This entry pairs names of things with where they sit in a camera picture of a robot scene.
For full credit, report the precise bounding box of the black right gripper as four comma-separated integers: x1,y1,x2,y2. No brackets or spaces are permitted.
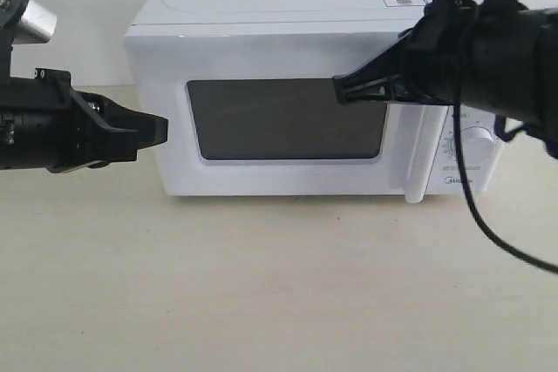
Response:
332,0,485,107

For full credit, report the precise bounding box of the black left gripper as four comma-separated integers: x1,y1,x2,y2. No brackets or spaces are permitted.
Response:
1,68,169,173

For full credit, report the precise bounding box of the white microwave door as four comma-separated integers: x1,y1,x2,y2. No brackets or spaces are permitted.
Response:
124,23,448,203

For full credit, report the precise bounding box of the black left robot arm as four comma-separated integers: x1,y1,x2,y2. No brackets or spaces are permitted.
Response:
1,0,168,173

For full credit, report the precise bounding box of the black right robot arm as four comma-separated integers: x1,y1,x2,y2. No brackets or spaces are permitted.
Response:
333,0,557,153

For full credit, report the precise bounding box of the white Midea microwave oven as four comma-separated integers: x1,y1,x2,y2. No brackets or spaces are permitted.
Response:
129,0,532,195

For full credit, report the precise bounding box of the lower white timer knob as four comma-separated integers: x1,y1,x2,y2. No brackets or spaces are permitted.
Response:
460,126,496,165

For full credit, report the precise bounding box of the black cable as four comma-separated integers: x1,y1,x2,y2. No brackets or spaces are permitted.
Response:
448,84,558,273

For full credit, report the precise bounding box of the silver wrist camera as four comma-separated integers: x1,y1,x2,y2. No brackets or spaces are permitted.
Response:
14,0,58,44

